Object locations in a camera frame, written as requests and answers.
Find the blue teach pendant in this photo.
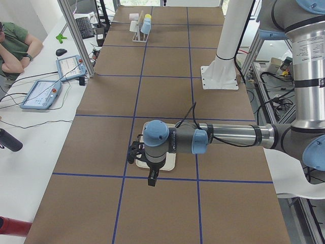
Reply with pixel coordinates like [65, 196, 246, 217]
[56, 55, 86, 82]
[20, 80, 61, 110]

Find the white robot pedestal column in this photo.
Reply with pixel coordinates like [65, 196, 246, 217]
[215, 0, 255, 70]

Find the light blue plastic cup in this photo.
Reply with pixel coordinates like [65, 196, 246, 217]
[140, 22, 151, 35]

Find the green toy figure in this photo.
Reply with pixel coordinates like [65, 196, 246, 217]
[56, 33, 67, 44]

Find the black computer mouse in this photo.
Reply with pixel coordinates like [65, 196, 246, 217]
[55, 48, 67, 56]

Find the far blue teach pendant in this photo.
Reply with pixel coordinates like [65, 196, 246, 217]
[56, 55, 86, 82]

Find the cream tray with bear drawing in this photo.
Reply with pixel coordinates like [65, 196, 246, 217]
[135, 121, 176, 171]

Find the red cylinder object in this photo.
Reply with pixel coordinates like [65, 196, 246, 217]
[1, 217, 32, 237]

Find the black water bottle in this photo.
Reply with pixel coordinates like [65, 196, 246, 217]
[0, 129, 23, 152]

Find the pink plastic cup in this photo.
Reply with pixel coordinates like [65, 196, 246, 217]
[129, 13, 139, 21]

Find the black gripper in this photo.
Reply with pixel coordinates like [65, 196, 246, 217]
[146, 160, 165, 187]

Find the black keyboard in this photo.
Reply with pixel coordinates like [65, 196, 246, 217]
[75, 17, 94, 39]

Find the near blue teach pendant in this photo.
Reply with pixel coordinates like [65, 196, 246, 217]
[20, 80, 61, 110]

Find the aluminium frame post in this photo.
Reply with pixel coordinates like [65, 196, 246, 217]
[57, 0, 95, 78]

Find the seated person in green shirt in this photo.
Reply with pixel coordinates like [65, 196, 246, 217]
[1, 22, 43, 84]

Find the white chair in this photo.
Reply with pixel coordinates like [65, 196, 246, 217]
[264, 148, 324, 200]

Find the pale green plastic cup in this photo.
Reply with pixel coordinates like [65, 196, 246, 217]
[129, 20, 138, 33]

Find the white wire cup rack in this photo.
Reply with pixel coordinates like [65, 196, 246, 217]
[133, 11, 149, 43]

